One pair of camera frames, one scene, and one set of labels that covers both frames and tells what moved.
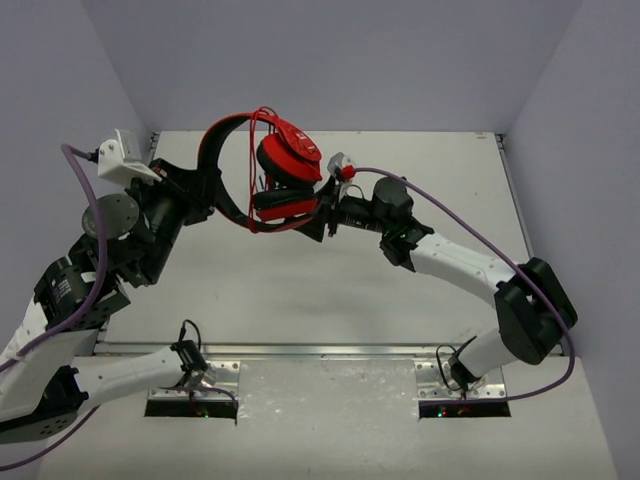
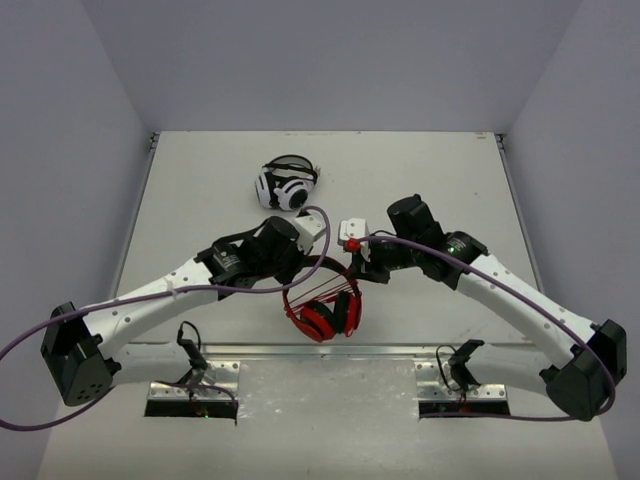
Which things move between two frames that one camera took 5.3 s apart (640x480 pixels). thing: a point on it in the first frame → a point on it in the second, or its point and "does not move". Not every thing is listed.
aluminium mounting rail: [284, 350] does not move
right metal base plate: [432, 383] does not move
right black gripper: [332, 209] → [373, 273]
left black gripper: [198, 191] → [291, 265]
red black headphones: [285, 168] → [320, 319]
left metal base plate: [220, 374] does not move
